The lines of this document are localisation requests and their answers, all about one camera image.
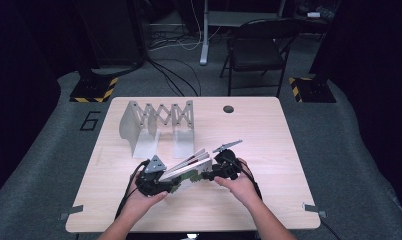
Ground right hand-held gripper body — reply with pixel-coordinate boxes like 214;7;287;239
211;139;244;182

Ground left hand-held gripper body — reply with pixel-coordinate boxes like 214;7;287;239
134;154;173;198

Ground white caterpillar picture book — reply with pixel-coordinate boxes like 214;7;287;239
158;147;214;195

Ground person's left hand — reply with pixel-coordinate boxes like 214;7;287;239
121;173;169;222

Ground person's right hand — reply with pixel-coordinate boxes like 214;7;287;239
213;157;263;208

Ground grey expandable metal book rack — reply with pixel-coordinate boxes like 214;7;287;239
118;99;196;160

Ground grey table edge clamp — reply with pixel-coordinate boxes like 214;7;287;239
302;202;328;220
58;204;85;221

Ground black yellow striped stand base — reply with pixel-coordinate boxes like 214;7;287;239
287;76;337;104
69;75;119;104

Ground black folding chair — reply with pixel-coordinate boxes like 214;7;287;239
219;17;303;99

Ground grey desk with white leg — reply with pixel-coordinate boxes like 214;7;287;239
199;0;287;66

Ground black cabinet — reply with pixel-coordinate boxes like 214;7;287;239
73;0;148;78

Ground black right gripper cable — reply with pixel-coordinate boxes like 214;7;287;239
222;155;264;202

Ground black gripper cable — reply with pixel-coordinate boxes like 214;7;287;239
114;159;151;220
222;155;264;202

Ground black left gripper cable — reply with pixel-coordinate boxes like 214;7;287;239
114;159;151;220

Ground black floor cables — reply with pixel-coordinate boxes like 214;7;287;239
145;56;203;98

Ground black cable at table corner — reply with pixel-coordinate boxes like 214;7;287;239
318;218;342;240

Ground white floor cables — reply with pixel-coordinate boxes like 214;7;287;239
148;0;223;53

